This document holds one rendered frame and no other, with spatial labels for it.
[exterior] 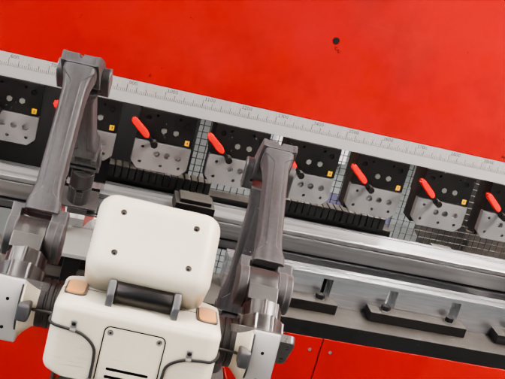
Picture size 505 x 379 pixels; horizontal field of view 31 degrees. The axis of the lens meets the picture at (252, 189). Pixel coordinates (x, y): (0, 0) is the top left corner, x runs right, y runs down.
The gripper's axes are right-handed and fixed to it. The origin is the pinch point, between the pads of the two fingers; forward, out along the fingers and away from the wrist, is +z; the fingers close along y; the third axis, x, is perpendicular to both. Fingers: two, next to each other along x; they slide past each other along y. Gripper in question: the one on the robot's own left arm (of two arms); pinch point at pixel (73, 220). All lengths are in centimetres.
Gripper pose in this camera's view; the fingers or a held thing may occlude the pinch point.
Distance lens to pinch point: 241.4
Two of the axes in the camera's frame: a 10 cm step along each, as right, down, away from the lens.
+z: -2.7, 6.8, 6.9
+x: 0.0, 7.1, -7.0
